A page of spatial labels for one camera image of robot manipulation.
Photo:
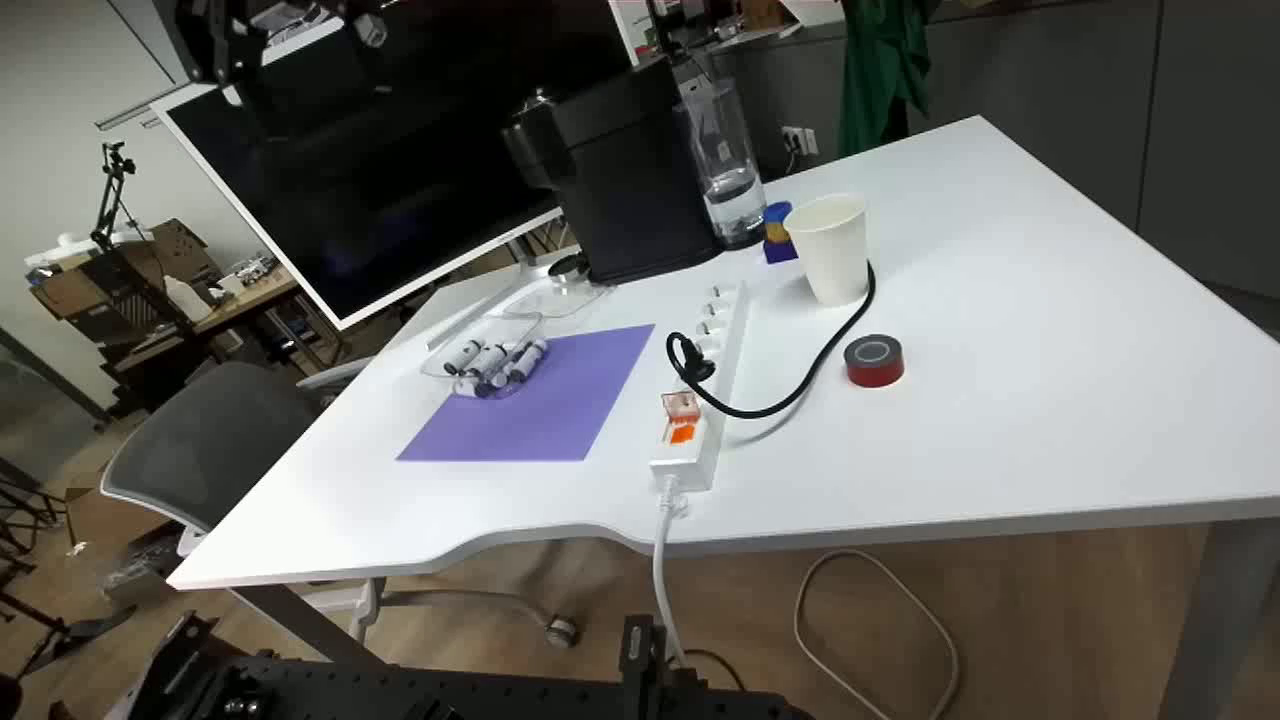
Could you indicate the large black monitor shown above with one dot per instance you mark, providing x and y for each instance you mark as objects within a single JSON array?
[{"x": 374, "y": 147}]

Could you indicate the clear plastic box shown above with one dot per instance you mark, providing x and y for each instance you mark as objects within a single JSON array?
[{"x": 447, "y": 351}]

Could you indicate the grey table leg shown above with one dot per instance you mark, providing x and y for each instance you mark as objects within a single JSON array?
[{"x": 1223, "y": 624}]

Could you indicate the black tripod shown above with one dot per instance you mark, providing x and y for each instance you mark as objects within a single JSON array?
[{"x": 115, "y": 187}]

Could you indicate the white wall socket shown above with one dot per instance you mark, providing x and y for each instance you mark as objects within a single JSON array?
[{"x": 800, "y": 143}]

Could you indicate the black coffee machine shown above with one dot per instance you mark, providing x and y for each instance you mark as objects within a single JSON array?
[{"x": 627, "y": 173}]

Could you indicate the purple mat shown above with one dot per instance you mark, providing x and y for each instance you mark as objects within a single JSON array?
[{"x": 561, "y": 401}]

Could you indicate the white paper cup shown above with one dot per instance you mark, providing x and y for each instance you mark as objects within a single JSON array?
[{"x": 834, "y": 254}]

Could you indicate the grey office chair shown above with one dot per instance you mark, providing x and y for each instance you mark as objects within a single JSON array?
[{"x": 203, "y": 441}]

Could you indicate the cluttered wooden desk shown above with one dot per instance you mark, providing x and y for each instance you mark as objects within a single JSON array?
[{"x": 162, "y": 284}]

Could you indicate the white power strip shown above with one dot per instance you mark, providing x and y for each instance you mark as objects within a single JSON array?
[{"x": 694, "y": 433}]

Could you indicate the blue yellow packet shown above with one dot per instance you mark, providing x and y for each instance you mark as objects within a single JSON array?
[{"x": 777, "y": 235}]

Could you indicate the black metal frame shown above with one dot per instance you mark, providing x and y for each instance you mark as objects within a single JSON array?
[{"x": 443, "y": 694}]

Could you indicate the green cloth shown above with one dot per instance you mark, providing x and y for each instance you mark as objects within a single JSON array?
[{"x": 883, "y": 64}]

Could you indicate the plain slim white bottle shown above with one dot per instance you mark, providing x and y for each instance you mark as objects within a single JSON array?
[{"x": 491, "y": 368}]

